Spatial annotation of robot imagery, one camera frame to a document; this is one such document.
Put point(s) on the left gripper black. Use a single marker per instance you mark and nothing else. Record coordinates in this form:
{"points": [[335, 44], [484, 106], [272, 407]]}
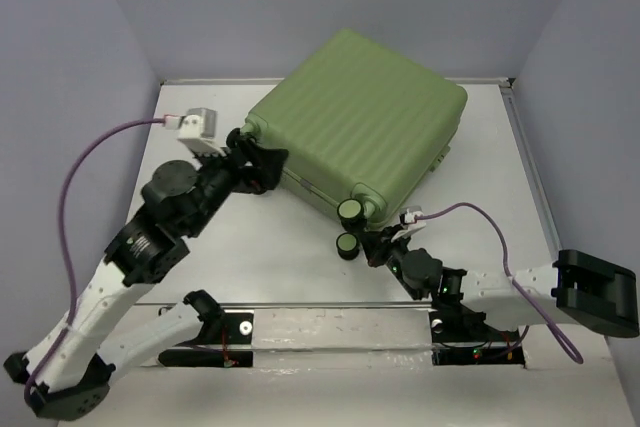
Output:
{"points": [[259, 178]]}

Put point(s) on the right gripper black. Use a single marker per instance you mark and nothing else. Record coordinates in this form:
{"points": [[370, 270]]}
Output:
{"points": [[376, 243]]}

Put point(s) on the green hard-shell suitcase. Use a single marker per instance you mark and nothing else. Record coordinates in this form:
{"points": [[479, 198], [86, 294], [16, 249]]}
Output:
{"points": [[362, 126]]}

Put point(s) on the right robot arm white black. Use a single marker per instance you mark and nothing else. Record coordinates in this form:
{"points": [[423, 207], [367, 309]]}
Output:
{"points": [[575, 288]]}

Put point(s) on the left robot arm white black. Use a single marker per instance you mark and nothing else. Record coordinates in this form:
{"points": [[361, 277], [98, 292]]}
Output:
{"points": [[70, 372]]}

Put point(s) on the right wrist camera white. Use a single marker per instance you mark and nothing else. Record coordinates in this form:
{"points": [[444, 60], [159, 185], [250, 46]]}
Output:
{"points": [[410, 221]]}

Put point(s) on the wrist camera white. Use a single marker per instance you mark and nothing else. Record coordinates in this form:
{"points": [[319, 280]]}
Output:
{"points": [[410, 221], [196, 130]]}

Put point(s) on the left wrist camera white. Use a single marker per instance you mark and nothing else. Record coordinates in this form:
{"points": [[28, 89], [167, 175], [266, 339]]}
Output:
{"points": [[196, 130]]}

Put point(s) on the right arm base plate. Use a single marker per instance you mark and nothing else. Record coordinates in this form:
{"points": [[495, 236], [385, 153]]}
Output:
{"points": [[465, 340]]}

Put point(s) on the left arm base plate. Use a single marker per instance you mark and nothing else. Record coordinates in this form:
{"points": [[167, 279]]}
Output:
{"points": [[229, 347]]}

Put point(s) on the aluminium rail front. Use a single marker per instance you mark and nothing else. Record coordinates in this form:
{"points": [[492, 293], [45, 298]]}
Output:
{"points": [[326, 305]]}

